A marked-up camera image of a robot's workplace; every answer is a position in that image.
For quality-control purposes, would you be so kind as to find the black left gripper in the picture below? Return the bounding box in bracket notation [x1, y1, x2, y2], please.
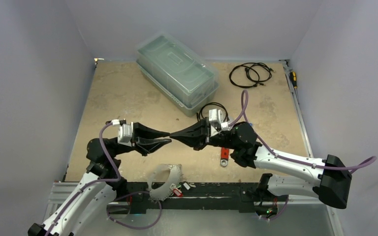
[111, 121, 171, 156]

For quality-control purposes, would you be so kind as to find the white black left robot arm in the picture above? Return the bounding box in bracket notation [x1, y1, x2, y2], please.
[27, 119, 171, 236]

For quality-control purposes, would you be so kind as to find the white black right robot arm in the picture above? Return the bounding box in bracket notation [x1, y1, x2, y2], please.
[170, 118, 352, 209]

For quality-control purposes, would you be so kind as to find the clear plastic storage box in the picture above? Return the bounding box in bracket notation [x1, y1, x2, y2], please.
[136, 32, 219, 117]

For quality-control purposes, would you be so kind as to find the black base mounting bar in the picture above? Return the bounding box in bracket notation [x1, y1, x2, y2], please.
[119, 182, 286, 214]

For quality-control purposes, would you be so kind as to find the yellow black screwdriver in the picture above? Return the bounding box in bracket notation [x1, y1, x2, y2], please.
[289, 71, 298, 89]

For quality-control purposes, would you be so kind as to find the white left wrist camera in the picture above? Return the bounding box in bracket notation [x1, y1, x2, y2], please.
[111, 119, 134, 147]

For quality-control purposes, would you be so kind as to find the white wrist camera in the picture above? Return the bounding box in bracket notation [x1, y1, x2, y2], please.
[111, 119, 134, 147]
[208, 109, 230, 137]

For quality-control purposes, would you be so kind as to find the black coiled cable near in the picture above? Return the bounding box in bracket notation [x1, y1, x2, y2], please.
[196, 102, 229, 123]

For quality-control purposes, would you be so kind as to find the black coiled cable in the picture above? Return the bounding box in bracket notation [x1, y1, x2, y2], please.
[196, 102, 229, 123]
[228, 62, 276, 89]

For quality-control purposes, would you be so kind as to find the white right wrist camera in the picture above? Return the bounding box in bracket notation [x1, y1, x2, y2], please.
[208, 109, 230, 137]

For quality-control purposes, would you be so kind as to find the adjustable wrench red handle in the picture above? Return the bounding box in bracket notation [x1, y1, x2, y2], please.
[220, 147, 229, 167]

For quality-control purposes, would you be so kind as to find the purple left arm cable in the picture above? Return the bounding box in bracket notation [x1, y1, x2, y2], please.
[44, 122, 122, 236]

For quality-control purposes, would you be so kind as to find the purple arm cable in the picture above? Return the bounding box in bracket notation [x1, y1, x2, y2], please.
[228, 89, 378, 173]
[44, 122, 122, 236]

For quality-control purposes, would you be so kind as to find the black coiled cable far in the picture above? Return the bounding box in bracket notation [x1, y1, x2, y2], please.
[228, 62, 276, 89]

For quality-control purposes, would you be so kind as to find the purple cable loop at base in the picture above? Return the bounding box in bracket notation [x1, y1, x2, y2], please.
[106, 190, 163, 230]

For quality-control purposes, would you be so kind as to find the aluminium frame rail right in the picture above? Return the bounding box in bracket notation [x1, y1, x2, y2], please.
[279, 59, 314, 157]

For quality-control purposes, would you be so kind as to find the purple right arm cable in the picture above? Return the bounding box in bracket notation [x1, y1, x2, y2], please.
[228, 89, 378, 173]

